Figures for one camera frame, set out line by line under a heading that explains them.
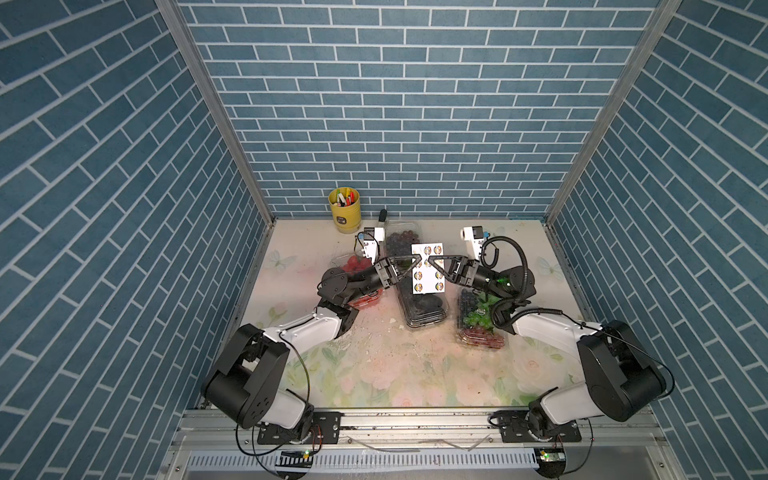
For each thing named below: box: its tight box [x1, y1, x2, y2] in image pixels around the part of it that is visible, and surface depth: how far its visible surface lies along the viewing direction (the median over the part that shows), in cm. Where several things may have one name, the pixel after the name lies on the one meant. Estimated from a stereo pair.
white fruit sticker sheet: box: [411, 243, 446, 295], surface depth 69 cm
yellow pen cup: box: [328, 186, 361, 234], surface depth 111 cm
